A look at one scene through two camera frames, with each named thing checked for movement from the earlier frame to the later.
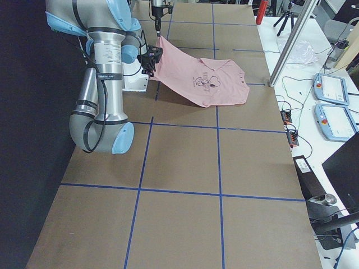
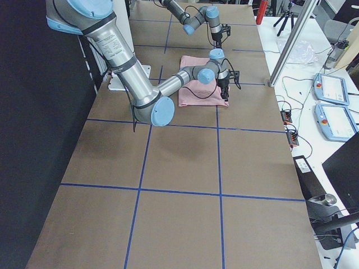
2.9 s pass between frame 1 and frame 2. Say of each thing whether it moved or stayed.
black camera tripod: stayed
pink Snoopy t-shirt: moved
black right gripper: moved
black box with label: stayed
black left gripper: moved
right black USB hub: stayed
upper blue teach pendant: stayed
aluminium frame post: stayed
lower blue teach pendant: stayed
